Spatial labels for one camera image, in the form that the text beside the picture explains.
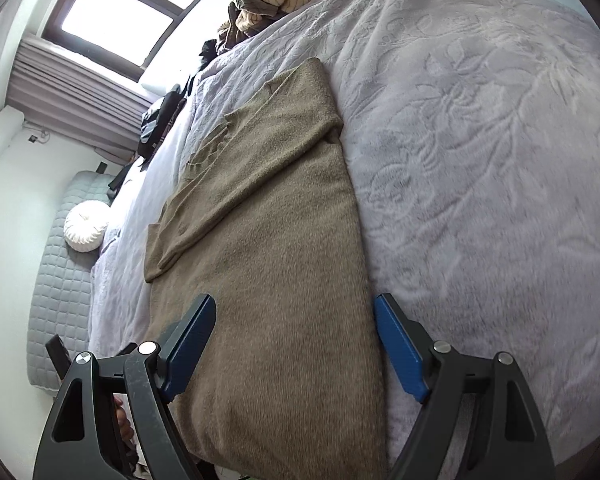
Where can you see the person's left hand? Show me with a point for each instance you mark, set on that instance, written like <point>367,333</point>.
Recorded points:
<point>124,425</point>

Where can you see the lavender embossed bed blanket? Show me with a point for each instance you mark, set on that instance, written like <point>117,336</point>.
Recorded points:
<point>471,136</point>

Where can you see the white round pleated cushion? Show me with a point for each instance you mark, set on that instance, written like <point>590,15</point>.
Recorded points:
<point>85,225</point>

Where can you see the grey pleated curtain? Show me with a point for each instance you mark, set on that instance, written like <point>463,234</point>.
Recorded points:
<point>66,93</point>

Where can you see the dark framed window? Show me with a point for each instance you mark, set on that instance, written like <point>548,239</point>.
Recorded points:
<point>121,35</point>

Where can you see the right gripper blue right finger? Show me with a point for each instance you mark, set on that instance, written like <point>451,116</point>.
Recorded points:
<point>409,348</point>

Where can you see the brown knit sweater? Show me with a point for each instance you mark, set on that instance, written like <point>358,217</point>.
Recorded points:
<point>264,220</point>

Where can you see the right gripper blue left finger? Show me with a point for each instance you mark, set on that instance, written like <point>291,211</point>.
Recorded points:
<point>182,345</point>

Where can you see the grey quilted headboard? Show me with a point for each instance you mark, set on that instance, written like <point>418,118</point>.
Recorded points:
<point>61,300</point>

